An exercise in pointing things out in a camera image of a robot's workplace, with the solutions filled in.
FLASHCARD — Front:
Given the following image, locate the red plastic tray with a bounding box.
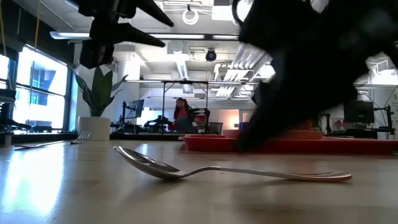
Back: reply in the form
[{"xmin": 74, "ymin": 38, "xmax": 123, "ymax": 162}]
[{"xmin": 182, "ymin": 134, "xmax": 398, "ymax": 155}]

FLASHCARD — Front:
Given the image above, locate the long ceiling light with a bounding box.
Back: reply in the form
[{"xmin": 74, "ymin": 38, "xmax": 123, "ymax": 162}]
[{"xmin": 49, "ymin": 30, "xmax": 206, "ymax": 40}]

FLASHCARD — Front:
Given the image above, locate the black background workstation frame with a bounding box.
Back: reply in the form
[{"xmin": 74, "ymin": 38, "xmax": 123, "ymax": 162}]
[{"xmin": 161, "ymin": 80, "xmax": 209, "ymax": 125}]

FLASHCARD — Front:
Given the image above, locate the metal fork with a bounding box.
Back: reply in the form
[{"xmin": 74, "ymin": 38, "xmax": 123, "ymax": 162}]
[{"xmin": 14, "ymin": 130, "xmax": 91, "ymax": 149}]

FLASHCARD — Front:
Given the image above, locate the upright black computer monitor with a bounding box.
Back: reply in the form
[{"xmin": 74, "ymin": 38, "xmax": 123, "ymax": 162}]
[{"xmin": 343, "ymin": 100, "xmax": 375, "ymax": 124}]

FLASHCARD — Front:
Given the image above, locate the metal spoon with orange handle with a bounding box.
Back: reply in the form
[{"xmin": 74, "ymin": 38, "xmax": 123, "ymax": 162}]
[{"xmin": 113, "ymin": 146, "xmax": 353, "ymax": 183}]

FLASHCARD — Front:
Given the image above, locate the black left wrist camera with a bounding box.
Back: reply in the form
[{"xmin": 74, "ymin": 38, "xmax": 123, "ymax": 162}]
[{"xmin": 79, "ymin": 39, "xmax": 115, "ymax": 70}]

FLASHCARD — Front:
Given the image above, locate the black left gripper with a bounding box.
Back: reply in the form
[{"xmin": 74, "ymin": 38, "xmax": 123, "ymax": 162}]
[{"xmin": 77, "ymin": 0, "xmax": 175, "ymax": 48}]

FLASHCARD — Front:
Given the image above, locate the white plant pot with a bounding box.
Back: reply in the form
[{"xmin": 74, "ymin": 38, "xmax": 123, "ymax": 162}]
[{"xmin": 77, "ymin": 116, "xmax": 111, "ymax": 141}]

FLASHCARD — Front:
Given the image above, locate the green leafy plant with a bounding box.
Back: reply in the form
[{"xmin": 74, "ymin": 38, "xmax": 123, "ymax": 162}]
[{"xmin": 73, "ymin": 67, "xmax": 128, "ymax": 118}]

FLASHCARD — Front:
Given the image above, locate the white coiled cable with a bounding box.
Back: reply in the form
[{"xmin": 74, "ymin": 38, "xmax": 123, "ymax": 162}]
[{"xmin": 182, "ymin": 8, "xmax": 200, "ymax": 26}]

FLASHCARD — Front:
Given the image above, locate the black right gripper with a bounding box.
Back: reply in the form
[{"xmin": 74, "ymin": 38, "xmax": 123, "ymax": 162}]
[{"xmin": 236, "ymin": 0, "xmax": 398, "ymax": 152}]

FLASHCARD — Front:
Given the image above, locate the tilted black computer monitor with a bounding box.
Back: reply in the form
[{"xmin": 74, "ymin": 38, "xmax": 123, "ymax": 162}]
[{"xmin": 123, "ymin": 99, "xmax": 146, "ymax": 119}]

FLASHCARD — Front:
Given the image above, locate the person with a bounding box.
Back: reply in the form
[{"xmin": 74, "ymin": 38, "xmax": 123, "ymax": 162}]
[{"xmin": 170, "ymin": 98, "xmax": 197, "ymax": 134}]

